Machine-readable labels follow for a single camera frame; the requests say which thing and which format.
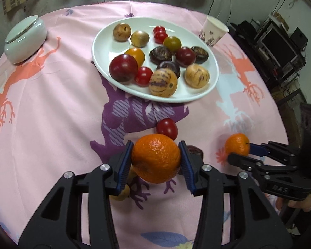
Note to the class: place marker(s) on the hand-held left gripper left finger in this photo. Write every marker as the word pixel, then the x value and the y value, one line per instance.
pixel 123 166

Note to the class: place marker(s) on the floral paper cup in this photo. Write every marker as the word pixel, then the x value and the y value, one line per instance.
pixel 212 32

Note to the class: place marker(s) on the yellow orange tomato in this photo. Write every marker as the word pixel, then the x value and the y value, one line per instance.
pixel 136 55

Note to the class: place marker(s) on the computer monitor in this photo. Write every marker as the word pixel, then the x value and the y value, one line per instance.
pixel 277 46

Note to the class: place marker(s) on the green brown tomato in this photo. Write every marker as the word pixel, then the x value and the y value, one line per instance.
pixel 172 43

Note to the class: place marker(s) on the dark purple fruit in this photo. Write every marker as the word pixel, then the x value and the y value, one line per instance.
pixel 195 151

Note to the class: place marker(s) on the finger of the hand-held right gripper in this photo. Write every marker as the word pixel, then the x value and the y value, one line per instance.
pixel 246 163
pixel 258 149

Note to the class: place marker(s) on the white lidded ceramic jar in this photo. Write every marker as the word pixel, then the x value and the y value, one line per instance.
pixel 26 39

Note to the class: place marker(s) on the purple striped pepino melon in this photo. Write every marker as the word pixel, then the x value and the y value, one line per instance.
pixel 162 82

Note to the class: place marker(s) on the small red cherry tomato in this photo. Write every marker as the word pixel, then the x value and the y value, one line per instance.
pixel 161 36
pixel 159 29

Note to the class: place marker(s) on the white round plate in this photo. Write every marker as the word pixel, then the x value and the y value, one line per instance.
pixel 106 46

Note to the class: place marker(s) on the tan speckled pepino melon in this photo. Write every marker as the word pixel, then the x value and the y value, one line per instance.
pixel 197 76

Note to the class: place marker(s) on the large orange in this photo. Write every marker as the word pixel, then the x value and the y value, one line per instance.
pixel 155 162

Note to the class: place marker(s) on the tan round fruit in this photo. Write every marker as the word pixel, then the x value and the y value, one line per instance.
pixel 139 39
pixel 121 32
pixel 123 194

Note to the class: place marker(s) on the small dark red plum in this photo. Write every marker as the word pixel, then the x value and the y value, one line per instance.
pixel 185 56

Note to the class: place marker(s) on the pink printed tablecloth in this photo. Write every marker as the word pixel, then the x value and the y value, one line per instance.
pixel 54 122

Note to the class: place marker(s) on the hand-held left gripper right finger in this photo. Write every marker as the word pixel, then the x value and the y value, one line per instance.
pixel 186 166

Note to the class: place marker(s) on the dark wrinkled passion fruit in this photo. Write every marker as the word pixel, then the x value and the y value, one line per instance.
pixel 199 54
pixel 160 54
pixel 171 66

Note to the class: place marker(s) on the small orange tangerine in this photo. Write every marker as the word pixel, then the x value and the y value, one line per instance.
pixel 237 145

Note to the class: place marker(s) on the large dark red plum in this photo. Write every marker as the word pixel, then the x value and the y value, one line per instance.
pixel 123 67

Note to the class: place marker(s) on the black speaker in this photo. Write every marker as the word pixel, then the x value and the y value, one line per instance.
pixel 299 37

